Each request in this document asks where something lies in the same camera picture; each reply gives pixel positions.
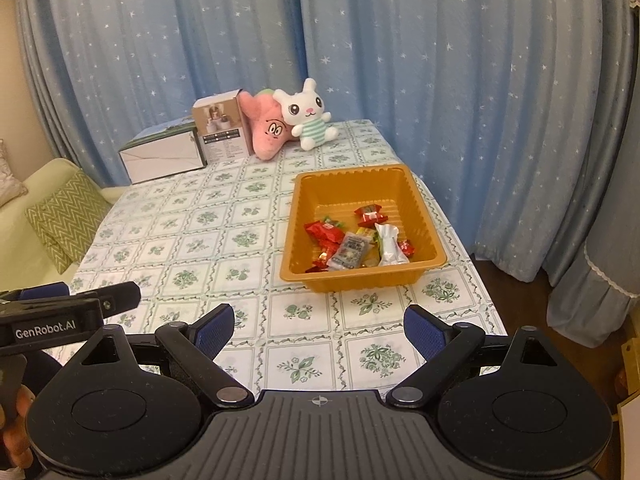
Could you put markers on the beige patterned pillow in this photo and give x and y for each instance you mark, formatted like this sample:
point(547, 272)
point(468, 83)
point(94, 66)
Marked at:
point(10, 180)

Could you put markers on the yellow green candy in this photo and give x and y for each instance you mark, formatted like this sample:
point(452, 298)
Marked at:
point(365, 233)

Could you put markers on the white cardboard box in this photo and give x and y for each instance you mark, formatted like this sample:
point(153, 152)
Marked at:
point(160, 157)

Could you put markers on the blue star curtain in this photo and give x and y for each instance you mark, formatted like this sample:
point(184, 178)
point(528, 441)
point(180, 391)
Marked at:
point(175, 35)
point(475, 85)

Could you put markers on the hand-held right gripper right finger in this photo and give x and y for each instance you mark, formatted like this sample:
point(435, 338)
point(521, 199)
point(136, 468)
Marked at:
point(425, 332)

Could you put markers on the blue lace-trimmed cover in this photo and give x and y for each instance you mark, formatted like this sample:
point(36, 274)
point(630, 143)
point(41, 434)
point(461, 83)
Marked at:
point(595, 300)

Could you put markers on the large red snack packet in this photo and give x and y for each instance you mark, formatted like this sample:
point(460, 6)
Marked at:
point(322, 232)

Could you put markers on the white snack packet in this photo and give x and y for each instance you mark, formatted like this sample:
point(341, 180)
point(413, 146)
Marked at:
point(390, 247)

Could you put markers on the green orange candy packet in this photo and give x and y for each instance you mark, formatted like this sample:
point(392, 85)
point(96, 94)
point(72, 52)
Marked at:
point(334, 223)

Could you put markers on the beige product box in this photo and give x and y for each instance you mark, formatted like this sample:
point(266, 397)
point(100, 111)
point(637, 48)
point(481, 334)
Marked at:
point(222, 130)

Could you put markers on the red foil snack packet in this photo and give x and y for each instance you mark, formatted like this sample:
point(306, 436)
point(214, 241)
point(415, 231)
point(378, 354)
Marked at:
point(327, 254)

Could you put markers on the small red candy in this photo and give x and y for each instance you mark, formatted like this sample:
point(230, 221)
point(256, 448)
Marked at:
point(406, 249)

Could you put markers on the green zigzag pillow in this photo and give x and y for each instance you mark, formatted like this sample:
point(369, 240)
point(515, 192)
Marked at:
point(65, 215)

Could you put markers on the white bunny plush toy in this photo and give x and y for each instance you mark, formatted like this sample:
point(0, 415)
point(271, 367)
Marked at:
point(305, 110)

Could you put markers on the orange plastic tray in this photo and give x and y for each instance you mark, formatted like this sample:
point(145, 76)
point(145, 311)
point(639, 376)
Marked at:
point(350, 190)

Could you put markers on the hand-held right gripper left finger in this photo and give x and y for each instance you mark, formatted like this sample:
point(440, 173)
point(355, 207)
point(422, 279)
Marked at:
point(215, 329)

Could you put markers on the pink plush toy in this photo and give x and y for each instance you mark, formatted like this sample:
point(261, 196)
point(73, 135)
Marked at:
point(267, 130)

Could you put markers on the dark grey snack packet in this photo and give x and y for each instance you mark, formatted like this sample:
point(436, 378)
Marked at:
point(350, 250)

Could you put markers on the person's left hand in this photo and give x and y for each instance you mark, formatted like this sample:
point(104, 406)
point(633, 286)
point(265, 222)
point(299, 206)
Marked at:
point(15, 435)

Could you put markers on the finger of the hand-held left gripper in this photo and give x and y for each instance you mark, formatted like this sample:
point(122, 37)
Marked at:
point(45, 291)
point(117, 297)

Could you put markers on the floral checked tablecloth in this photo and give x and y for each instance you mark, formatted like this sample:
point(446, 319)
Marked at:
point(225, 260)

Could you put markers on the light green sofa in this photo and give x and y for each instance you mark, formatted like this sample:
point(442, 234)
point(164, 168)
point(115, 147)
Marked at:
point(25, 240)

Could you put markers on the red bow-shaped candy packet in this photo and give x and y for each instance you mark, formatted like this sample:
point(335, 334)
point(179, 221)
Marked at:
point(370, 216)

